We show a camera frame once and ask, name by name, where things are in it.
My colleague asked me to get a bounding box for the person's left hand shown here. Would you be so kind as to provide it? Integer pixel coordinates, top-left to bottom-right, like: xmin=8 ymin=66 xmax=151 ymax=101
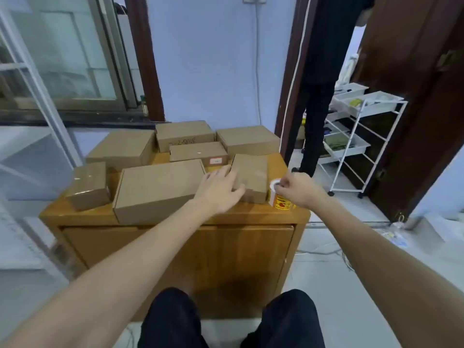
xmin=194 ymin=164 xmax=247 ymax=216

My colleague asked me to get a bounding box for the person's right hand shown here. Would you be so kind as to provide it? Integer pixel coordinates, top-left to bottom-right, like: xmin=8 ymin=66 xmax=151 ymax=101
xmin=274 ymin=173 xmax=327 ymax=211

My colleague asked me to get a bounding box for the roll of yellow red stickers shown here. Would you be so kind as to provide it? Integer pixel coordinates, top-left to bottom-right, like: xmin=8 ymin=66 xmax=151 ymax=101
xmin=268 ymin=178 xmax=296 ymax=211

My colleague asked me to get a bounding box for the small plain cardboard box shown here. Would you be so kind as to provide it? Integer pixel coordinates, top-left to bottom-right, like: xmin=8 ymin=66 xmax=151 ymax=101
xmin=230 ymin=154 xmax=269 ymax=204

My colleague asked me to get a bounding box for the tape-wrapped cardboard box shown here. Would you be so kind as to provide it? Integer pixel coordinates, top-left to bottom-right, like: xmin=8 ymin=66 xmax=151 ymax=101
xmin=66 ymin=161 xmax=111 ymax=212

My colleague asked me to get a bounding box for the person's left forearm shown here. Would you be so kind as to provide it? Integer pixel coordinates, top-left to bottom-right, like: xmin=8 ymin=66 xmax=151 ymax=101
xmin=0 ymin=199 xmax=218 ymax=348

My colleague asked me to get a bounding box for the person's right forearm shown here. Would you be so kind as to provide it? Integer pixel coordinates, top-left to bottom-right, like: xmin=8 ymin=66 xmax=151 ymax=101
xmin=308 ymin=193 xmax=464 ymax=348

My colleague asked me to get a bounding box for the person's right leg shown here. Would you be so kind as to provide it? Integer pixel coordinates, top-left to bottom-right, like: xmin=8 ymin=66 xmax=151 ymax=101
xmin=241 ymin=289 xmax=325 ymax=348

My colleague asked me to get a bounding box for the person's leg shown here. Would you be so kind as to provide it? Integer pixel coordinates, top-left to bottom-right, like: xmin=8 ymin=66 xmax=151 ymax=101
xmin=241 ymin=289 xmax=325 ymax=348
xmin=137 ymin=287 xmax=209 ymax=348

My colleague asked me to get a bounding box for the person's left leg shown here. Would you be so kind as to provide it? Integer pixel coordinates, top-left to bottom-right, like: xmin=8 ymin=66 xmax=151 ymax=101
xmin=137 ymin=287 xmax=209 ymax=348

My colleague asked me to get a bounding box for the folded green cloth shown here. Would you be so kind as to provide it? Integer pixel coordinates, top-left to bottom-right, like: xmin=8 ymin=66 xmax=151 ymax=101
xmin=324 ymin=132 xmax=350 ymax=151

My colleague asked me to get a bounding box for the wooden cabinet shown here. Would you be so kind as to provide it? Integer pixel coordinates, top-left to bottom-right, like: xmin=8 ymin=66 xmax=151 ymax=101
xmin=39 ymin=150 xmax=311 ymax=321

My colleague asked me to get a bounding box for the white rolling tray cart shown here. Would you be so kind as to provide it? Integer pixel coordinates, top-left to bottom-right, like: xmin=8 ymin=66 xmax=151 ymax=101
xmin=318 ymin=82 xmax=408 ymax=199

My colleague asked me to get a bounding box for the white hanging cloth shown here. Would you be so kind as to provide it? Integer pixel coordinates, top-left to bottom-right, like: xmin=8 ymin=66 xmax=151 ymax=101
xmin=339 ymin=50 xmax=360 ymax=87

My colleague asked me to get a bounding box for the dark brown wooden door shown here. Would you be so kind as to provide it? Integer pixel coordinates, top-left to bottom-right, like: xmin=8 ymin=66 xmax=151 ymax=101
xmin=349 ymin=0 xmax=464 ymax=223

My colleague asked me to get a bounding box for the dark stone windowsill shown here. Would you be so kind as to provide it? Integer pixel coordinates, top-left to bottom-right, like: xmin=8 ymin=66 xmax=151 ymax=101
xmin=0 ymin=108 xmax=171 ymax=129

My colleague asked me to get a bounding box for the white metal shelf rack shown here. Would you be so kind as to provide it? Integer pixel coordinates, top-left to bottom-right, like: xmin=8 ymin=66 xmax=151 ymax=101
xmin=0 ymin=7 xmax=84 ymax=279

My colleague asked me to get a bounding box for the brass door hinge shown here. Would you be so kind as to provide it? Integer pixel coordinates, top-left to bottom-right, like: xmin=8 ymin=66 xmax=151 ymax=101
xmin=436 ymin=50 xmax=456 ymax=71

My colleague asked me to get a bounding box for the sliding glass window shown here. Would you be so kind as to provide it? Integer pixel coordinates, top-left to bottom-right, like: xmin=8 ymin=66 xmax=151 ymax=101
xmin=0 ymin=0 xmax=145 ymax=113

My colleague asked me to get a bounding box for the white power strip cable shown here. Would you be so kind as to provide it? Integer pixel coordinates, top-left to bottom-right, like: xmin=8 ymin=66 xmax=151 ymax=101
xmin=295 ymin=246 xmax=354 ymax=272

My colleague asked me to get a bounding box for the dark brown door frame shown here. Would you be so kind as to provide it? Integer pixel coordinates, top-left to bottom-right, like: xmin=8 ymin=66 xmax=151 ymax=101
xmin=274 ymin=0 xmax=319 ymax=165

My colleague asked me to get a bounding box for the thin white wall cable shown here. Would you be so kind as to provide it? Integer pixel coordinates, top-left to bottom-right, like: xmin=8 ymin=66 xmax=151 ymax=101
xmin=279 ymin=0 xmax=312 ymax=151

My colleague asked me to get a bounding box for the white plug with cable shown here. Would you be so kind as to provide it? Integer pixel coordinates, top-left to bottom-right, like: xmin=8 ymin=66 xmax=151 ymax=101
xmin=253 ymin=2 xmax=262 ymax=126

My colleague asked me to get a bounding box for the dark brown window post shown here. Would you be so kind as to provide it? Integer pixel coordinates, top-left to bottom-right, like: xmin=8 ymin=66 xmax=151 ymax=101
xmin=123 ymin=0 xmax=166 ymax=123

